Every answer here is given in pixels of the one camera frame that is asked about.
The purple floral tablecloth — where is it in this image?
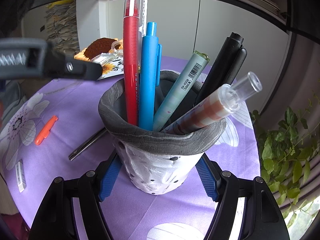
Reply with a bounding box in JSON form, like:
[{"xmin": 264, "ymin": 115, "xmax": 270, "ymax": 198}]
[{"xmin": 0, "ymin": 55, "xmax": 262, "ymax": 240}]

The grey white pen holder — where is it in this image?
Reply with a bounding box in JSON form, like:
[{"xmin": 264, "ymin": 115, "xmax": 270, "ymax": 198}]
[{"xmin": 98, "ymin": 79, "xmax": 227, "ymax": 195}]

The white eraser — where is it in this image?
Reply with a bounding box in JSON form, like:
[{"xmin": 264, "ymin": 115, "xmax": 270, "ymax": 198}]
[{"xmin": 15, "ymin": 160, "xmax": 27, "ymax": 193}]

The crochet sunflower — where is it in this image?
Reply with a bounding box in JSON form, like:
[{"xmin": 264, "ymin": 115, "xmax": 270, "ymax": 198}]
[{"xmin": 74, "ymin": 37, "xmax": 123, "ymax": 62}]

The sunflower greeting card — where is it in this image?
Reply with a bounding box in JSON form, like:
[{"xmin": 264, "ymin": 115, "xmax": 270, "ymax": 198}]
[{"xmin": 99, "ymin": 56, "xmax": 124, "ymax": 80}]

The white cabinet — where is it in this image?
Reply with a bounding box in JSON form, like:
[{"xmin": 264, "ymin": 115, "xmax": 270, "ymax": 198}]
[{"xmin": 76, "ymin": 0, "xmax": 290, "ymax": 111}]

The red pen clear cap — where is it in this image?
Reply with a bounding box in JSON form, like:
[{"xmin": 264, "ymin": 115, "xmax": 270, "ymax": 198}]
[{"xmin": 123, "ymin": 0, "xmax": 148, "ymax": 125}]

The black marker pen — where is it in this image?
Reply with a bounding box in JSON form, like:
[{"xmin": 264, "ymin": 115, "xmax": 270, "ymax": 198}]
[{"xmin": 194, "ymin": 33, "xmax": 247, "ymax": 105}]

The stack of papers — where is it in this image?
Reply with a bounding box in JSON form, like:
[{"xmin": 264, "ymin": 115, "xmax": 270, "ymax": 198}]
[{"xmin": 45, "ymin": 0, "xmax": 80, "ymax": 56}]

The green potted plant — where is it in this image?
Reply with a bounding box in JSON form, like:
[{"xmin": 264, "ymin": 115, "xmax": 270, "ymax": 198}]
[{"xmin": 249, "ymin": 92, "xmax": 319, "ymax": 228}]

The pale green marker pen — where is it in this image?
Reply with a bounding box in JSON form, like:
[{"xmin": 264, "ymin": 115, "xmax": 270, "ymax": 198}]
[{"xmin": 153, "ymin": 51, "xmax": 210, "ymax": 132}]

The checkered clear tube pen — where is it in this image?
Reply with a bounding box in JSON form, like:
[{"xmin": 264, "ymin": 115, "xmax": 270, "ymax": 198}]
[{"xmin": 162, "ymin": 72, "xmax": 263, "ymax": 135}]

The black metal pen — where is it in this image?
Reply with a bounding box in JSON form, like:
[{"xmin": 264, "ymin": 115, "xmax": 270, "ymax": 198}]
[{"xmin": 68, "ymin": 128, "xmax": 107, "ymax": 161}]

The blue click pen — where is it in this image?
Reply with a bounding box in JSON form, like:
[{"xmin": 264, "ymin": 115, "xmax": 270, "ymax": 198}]
[{"xmin": 138, "ymin": 22, "xmax": 162, "ymax": 131}]

